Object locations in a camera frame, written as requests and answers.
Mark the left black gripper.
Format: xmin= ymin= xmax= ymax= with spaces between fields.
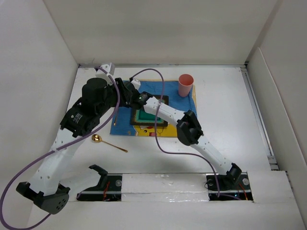
xmin=96 ymin=78 xmax=131 ymax=117

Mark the green square ceramic plate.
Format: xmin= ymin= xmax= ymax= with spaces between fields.
xmin=130 ymin=95 xmax=169 ymax=127

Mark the blue yellow Pikachu cloth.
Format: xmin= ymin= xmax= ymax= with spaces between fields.
xmin=110 ymin=80 xmax=197 ymax=137

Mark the gold spoon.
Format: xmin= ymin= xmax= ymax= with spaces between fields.
xmin=91 ymin=134 xmax=128 ymax=152

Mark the pink plastic cup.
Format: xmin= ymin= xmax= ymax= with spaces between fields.
xmin=178 ymin=74 xmax=194 ymax=97

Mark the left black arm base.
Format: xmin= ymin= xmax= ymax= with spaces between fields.
xmin=76 ymin=164 xmax=123 ymax=202

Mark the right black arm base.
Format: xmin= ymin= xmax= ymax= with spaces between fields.
xmin=204 ymin=172 xmax=253 ymax=201

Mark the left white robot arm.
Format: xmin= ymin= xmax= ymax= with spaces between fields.
xmin=16 ymin=78 xmax=140 ymax=215

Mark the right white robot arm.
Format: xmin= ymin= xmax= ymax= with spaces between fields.
xmin=123 ymin=80 xmax=242 ymax=190

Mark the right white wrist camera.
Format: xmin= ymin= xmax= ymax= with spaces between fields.
xmin=130 ymin=78 xmax=141 ymax=90

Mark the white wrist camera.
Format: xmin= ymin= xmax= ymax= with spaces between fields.
xmin=130 ymin=78 xmax=141 ymax=90
xmin=94 ymin=62 xmax=115 ymax=85

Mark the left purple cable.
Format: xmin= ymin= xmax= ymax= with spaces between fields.
xmin=0 ymin=66 xmax=121 ymax=230

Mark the purple cable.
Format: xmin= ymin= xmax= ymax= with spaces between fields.
xmin=130 ymin=69 xmax=223 ymax=198
xmin=0 ymin=66 xmax=121 ymax=230

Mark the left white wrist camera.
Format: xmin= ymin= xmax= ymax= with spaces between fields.
xmin=94 ymin=62 xmax=115 ymax=85

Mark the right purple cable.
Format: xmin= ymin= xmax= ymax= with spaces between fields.
xmin=130 ymin=69 xmax=223 ymax=198

